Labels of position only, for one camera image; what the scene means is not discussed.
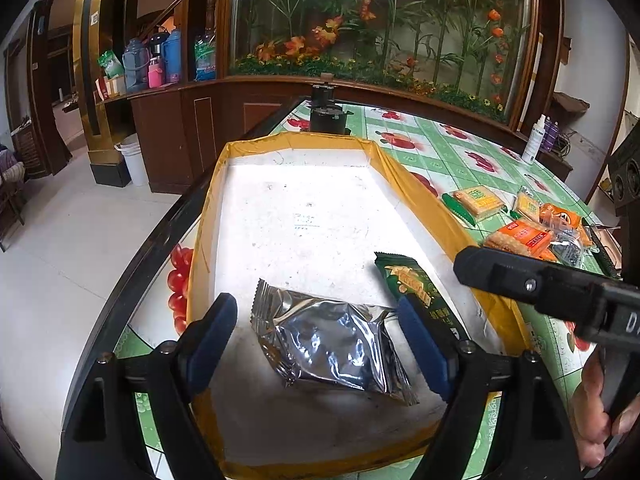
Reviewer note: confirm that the blue-green plastic bag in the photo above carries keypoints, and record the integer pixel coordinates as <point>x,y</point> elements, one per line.
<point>205,57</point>

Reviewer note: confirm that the pink bottle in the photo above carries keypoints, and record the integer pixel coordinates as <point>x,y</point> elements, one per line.
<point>155,75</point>

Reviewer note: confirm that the yellow cardboard box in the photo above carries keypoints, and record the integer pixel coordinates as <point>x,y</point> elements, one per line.
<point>440,220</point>

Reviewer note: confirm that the gold framed pillar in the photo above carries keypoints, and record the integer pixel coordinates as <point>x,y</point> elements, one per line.
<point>97,60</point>

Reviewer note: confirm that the green plastic bag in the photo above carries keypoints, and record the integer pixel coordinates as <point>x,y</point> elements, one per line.
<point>111,64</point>

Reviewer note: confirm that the black thermos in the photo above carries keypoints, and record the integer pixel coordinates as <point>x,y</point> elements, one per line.
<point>157,45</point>

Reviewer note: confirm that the clear packet with dark contents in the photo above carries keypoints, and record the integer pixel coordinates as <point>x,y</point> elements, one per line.
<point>565,250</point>

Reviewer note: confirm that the green fruit-print tablecloth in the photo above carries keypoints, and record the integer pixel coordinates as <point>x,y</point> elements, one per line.
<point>450,150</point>

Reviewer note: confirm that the black round tin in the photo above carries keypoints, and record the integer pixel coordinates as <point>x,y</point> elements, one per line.
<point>330,120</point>

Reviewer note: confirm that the red and white boxes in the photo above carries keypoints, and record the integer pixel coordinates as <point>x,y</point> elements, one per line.
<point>110,87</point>

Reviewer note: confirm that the orange label cracker pack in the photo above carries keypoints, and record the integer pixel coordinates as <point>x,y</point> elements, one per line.
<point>517,240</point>

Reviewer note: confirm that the blue thermos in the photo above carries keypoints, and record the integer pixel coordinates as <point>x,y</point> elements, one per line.
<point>172,57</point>

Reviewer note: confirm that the black speaker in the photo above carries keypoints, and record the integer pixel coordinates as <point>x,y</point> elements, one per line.
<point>625,175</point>

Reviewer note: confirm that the white spray bottle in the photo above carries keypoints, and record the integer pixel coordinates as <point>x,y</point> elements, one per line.
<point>534,142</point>

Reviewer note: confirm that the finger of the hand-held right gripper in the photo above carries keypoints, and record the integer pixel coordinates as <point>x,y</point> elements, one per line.
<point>505,275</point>

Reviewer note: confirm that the green label cracker pack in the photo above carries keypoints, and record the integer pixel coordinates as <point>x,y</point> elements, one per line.
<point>480,201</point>
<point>528,205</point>

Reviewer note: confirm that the person's right hand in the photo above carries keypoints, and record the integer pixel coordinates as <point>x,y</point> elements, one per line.
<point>590,410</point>

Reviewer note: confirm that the glass flower display cabinet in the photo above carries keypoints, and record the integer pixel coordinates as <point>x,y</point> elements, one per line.
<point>380,20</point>

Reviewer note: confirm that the wooden wall shelf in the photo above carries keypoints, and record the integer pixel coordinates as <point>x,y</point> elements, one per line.
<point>570,102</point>

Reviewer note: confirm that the white bucket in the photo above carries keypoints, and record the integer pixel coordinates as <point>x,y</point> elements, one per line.
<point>134,162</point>

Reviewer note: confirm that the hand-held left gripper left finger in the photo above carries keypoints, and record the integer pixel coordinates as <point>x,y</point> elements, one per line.
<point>212,345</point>

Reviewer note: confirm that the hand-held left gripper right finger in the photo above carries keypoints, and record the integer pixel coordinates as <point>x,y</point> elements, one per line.
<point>422,345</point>

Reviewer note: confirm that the bright green snack packet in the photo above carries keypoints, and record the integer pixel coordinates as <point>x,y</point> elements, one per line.
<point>457,208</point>

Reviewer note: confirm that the purple bottle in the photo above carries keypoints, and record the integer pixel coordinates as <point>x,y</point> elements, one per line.
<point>548,135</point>
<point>556,136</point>

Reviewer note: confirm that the silver foil snack packet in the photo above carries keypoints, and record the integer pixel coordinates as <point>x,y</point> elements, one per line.
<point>330,345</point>

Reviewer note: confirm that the grey-blue jug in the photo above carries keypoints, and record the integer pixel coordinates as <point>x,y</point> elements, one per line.
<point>135,67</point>

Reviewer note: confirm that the brown wooden sideboard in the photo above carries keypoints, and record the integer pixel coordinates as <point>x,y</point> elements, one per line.
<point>165,135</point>

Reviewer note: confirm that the dark green snack packet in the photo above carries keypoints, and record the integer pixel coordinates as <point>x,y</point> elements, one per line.
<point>410,280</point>

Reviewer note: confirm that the orange pouch snack packet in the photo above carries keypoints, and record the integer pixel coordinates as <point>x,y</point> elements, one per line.
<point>562,216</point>

